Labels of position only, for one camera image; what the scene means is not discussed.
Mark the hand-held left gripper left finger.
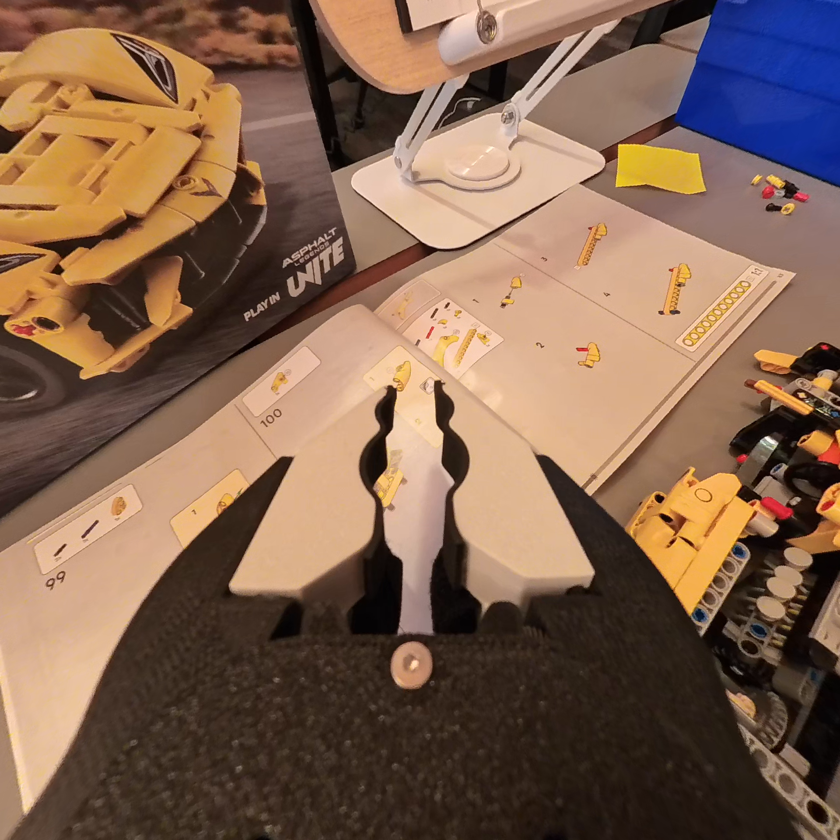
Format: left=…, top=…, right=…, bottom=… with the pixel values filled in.
left=227, top=386, right=400, bottom=634

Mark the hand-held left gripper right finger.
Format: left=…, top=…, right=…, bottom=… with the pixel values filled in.
left=433, top=381, right=597, bottom=634

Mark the yellow black toy car model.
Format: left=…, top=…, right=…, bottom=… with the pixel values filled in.
left=623, top=341, right=840, bottom=840

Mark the grey desk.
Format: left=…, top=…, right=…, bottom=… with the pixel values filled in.
left=0, top=39, right=840, bottom=840

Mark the open instruction booklet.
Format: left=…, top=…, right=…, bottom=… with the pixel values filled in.
left=0, top=184, right=797, bottom=815

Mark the toy car box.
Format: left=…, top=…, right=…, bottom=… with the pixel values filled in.
left=0, top=0, right=358, bottom=519

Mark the yellow paper note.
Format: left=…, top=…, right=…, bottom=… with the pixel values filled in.
left=616, top=143, right=707, bottom=195

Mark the pile of small brick pins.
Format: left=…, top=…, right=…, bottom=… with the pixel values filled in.
left=751, top=172, right=809, bottom=215

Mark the wooden document stand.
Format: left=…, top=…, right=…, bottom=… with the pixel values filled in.
left=308, top=0, right=673, bottom=250

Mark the blue plastic bin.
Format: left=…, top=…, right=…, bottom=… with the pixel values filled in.
left=676, top=0, right=840, bottom=165

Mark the printed instruction sheet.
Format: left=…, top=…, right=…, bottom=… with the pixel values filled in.
left=397, top=0, right=519, bottom=34

